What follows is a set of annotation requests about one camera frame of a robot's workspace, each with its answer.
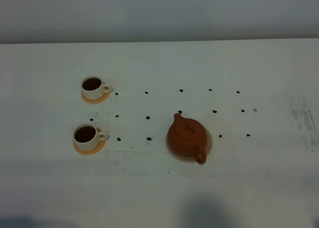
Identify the brown clay teapot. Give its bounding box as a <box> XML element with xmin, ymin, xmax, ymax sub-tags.
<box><xmin>167</xmin><ymin>113</ymin><xmax>208</xmax><ymax>164</ymax></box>

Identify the beige round teapot coaster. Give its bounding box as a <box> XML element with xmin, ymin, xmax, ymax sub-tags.
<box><xmin>165</xmin><ymin>128</ymin><xmax>213</xmax><ymax>163</ymax></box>

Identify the far orange coaster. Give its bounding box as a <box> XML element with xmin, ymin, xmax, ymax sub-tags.
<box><xmin>81</xmin><ymin>92</ymin><xmax>110</xmax><ymax>104</ymax></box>

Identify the orange coaster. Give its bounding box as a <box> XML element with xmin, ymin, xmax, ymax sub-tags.
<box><xmin>81</xmin><ymin>92</ymin><xmax>110</xmax><ymax>104</ymax></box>
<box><xmin>73</xmin><ymin>141</ymin><xmax>106</xmax><ymax>155</ymax></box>

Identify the near orange coaster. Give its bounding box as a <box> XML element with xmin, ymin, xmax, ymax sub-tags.
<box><xmin>73</xmin><ymin>141</ymin><xmax>106</xmax><ymax>155</ymax></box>

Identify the far white teacup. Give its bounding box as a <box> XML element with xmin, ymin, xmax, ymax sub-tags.
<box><xmin>81</xmin><ymin>77</ymin><xmax>112</xmax><ymax>100</ymax></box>

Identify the white teacup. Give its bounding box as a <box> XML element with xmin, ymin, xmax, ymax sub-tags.
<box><xmin>73</xmin><ymin>124</ymin><xmax>107</xmax><ymax>151</ymax></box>
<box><xmin>81</xmin><ymin>77</ymin><xmax>112</xmax><ymax>100</ymax></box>

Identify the near white teacup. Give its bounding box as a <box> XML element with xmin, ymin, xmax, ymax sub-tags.
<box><xmin>73</xmin><ymin>124</ymin><xmax>107</xmax><ymax>151</ymax></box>

